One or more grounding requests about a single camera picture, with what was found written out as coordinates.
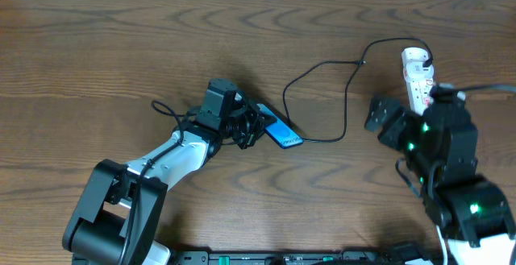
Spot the blue Samsung Galaxy smartphone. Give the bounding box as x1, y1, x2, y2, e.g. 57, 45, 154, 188
258, 103, 304, 149

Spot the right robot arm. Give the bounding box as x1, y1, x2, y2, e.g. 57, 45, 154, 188
364, 85, 515, 264

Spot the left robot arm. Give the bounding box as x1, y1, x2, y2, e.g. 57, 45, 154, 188
62, 78, 276, 265

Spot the white charger adapter plug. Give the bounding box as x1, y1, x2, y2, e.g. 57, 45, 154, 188
402, 47, 429, 66

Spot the white power strip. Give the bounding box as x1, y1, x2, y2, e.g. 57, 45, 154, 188
403, 62, 435, 115

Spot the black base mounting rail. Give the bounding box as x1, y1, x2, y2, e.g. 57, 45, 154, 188
169, 250, 434, 265

